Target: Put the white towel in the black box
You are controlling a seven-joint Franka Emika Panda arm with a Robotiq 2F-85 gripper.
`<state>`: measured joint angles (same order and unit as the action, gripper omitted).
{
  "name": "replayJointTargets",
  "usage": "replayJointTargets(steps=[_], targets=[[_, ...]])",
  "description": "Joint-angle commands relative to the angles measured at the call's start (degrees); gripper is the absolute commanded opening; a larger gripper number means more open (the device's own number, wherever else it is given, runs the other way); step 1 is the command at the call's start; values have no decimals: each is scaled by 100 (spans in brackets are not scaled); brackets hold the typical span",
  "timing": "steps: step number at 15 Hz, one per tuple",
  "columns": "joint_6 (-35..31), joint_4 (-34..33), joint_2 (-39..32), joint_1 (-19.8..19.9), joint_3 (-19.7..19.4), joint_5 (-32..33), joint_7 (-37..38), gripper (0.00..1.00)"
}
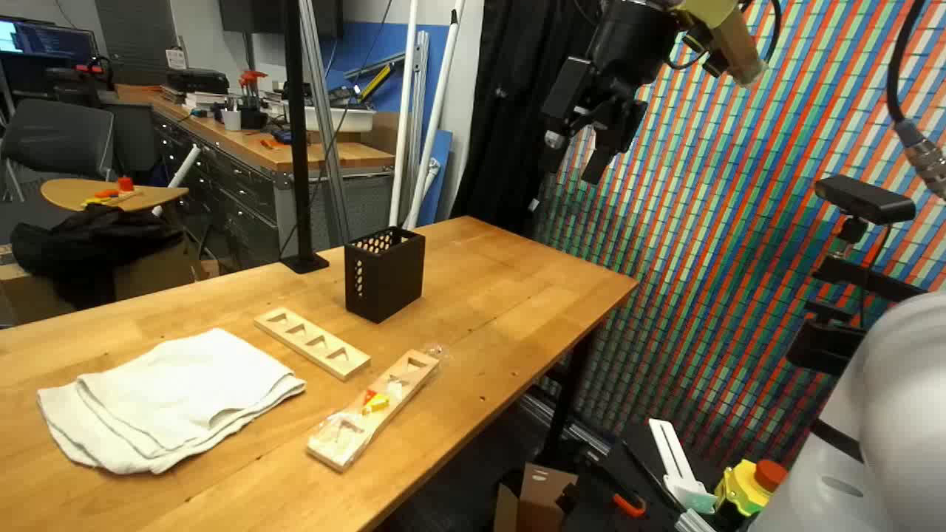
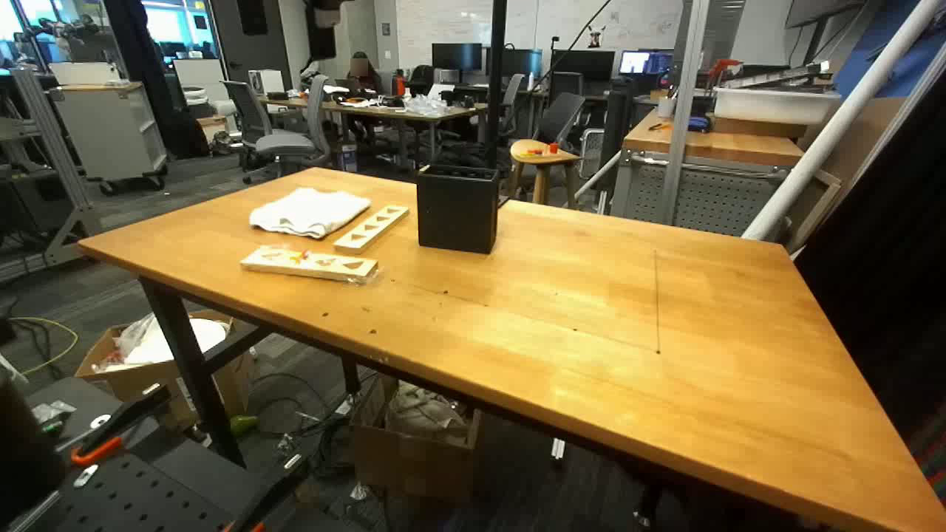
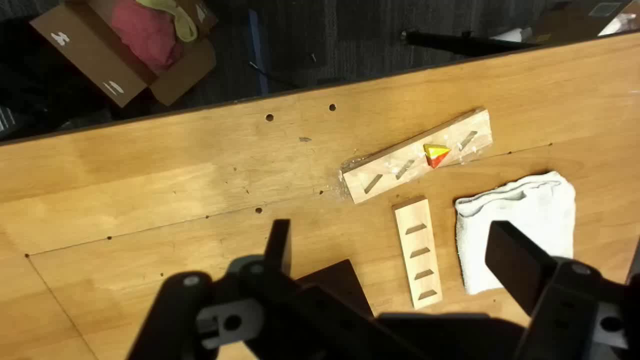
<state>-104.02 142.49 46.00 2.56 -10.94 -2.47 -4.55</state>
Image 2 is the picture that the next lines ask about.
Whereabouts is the black perforated box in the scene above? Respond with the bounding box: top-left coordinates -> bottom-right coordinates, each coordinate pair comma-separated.
418,165 -> 501,255

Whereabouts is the white towel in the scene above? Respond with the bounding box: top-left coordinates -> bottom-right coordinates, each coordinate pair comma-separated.
249,186 -> 369,239

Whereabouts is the cardboard box under table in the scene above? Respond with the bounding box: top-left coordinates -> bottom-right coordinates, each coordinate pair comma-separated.
353,376 -> 483,502

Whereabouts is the cardboard box with plastic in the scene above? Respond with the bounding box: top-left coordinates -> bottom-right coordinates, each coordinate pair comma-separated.
73,311 -> 255,429

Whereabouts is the wooden puzzle board empty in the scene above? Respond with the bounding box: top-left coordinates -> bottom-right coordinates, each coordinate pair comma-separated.
335,208 -> 406,251

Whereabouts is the small round wooden stool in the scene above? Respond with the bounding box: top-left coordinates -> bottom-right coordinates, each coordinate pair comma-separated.
508,140 -> 579,205

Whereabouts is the wooden puzzle board with pieces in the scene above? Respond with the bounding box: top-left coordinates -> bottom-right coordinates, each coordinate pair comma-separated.
239,245 -> 378,285

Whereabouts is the seated person in background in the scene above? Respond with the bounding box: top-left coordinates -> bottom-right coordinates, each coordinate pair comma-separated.
347,50 -> 381,96

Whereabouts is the grey office chair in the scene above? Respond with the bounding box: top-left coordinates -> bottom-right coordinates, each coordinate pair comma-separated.
224,81 -> 331,184

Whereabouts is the wooden workbench with drawers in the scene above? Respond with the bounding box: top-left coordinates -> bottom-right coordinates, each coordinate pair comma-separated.
611,112 -> 844,245

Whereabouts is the computer monitor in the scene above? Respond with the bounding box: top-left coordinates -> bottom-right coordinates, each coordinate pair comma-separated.
617,50 -> 674,76

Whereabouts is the black table leg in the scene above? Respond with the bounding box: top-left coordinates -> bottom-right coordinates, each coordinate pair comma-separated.
143,282 -> 243,465

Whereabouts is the white plastic tub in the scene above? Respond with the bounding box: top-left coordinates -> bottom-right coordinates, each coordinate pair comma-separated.
716,85 -> 839,124

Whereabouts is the white rolling cabinet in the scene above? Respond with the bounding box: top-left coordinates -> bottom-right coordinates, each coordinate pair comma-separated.
54,63 -> 170,196

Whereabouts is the white diagonal pole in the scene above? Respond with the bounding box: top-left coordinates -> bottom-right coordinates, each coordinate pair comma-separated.
742,0 -> 946,239

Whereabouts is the black camera stand pole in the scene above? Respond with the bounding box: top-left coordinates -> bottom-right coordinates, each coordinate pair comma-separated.
483,0 -> 508,168

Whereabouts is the orange handled clamp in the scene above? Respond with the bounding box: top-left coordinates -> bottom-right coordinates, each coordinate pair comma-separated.
72,437 -> 124,466

